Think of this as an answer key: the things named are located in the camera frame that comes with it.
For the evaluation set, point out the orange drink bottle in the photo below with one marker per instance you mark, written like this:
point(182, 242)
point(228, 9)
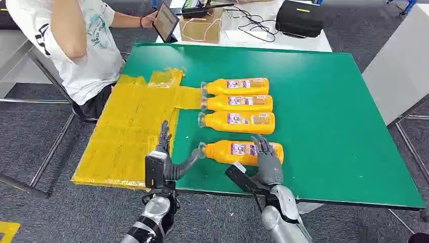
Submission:
point(218, 88)
point(218, 122)
point(219, 152)
point(219, 104)

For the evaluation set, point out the black tablet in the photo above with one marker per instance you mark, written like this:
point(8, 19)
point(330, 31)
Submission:
point(166, 21)

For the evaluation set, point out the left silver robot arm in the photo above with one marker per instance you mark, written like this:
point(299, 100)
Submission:
point(156, 209)

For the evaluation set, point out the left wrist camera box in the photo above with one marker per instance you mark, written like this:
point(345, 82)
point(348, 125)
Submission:
point(155, 169)

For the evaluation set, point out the brown cardboard box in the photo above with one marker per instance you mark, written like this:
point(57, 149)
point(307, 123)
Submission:
point(201, 32)

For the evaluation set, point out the grey table panel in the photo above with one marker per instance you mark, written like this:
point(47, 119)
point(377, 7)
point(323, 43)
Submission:
point(399, 67)

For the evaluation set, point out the black bag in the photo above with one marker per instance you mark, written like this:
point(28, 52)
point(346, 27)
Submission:
point(300, 20)

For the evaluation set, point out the yellow sheet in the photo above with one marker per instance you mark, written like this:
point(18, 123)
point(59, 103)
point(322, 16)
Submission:
point(127, 134)

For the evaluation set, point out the person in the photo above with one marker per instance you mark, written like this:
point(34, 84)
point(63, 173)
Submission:
point(83, 50)

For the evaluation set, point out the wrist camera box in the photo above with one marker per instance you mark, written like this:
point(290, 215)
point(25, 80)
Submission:
point(155, 169)
point(239, 177)

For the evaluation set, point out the grey bench with metal frame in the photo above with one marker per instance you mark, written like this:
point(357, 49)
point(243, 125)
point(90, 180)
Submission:
point(13, 50)

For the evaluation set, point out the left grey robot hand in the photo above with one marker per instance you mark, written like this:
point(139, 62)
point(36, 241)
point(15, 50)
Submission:
point(177, 169)

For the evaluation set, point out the blue metal stand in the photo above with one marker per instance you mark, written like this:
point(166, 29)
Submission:
point(407, 6)

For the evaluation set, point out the white table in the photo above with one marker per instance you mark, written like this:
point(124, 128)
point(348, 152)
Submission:
point(301, 43)

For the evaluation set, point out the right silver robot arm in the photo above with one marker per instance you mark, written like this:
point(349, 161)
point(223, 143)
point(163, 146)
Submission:
point(285, 228)

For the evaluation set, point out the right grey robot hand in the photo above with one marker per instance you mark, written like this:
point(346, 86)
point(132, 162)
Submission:
point(269, 169)

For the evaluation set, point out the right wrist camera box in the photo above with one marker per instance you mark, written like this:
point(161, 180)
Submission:
point(239, 177)

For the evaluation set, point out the metal table frame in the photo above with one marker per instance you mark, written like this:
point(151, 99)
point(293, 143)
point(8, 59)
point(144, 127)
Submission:
point(407, 144)

